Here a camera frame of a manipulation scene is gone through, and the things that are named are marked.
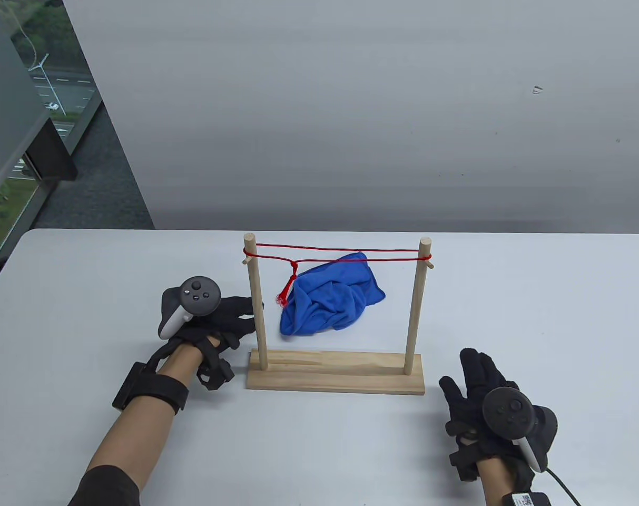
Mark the person's left hand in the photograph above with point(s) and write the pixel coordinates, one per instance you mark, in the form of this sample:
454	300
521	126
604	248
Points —
229	319

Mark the person's right hand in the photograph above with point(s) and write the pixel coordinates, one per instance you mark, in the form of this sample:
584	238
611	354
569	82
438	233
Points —
477	385

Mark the blue towel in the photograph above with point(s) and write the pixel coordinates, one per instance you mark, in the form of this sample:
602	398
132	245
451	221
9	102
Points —
330	305

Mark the wooden rack with posts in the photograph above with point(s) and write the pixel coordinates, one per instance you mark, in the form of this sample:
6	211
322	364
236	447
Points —
335	377

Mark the person's left forearm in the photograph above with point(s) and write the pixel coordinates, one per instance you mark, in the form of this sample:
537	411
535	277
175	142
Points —
140	427

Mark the black box on forearm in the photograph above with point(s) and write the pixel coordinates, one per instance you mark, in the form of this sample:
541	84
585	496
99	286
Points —
127	390

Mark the person's right forearm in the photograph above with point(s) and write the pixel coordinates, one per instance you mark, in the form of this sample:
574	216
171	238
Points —
495	485

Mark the black right hand controller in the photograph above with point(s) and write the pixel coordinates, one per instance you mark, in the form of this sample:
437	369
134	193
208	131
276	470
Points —
506	411

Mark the black hand controller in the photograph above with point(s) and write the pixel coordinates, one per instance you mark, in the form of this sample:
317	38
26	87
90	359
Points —
198	295
506	411

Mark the black left hand controller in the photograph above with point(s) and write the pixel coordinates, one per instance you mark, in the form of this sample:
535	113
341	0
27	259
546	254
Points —
198	295

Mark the black labelled battery pack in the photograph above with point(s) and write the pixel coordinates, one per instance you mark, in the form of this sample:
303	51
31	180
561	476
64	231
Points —
524	499

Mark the dark sleeve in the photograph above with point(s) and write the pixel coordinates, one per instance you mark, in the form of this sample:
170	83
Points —
103	487

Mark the window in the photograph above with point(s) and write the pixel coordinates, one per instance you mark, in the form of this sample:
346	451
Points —
61	95

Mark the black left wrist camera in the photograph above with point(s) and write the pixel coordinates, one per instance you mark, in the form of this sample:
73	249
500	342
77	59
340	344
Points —
216	374

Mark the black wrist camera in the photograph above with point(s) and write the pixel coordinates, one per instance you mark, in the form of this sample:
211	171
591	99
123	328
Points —
464	466
216	374

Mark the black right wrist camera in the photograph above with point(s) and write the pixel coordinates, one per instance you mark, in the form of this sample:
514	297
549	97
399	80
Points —
464	466

